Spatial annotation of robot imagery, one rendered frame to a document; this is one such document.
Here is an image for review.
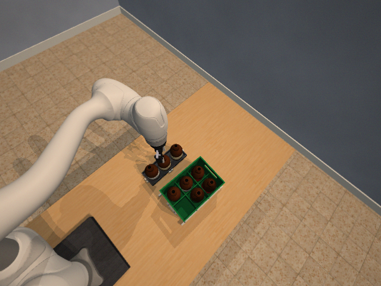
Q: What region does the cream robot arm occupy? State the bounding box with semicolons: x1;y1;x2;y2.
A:
0;78;168;286

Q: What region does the brown glass bottle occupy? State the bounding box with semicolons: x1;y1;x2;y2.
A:
179;176;193;192
145;164;160;180
158;154;171;171
190;188;204;203
201;178;217;194
190;166;205;182
167;186;181;202
170;144;183;160

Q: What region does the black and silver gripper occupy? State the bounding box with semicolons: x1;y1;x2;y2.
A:
150;141;167;163

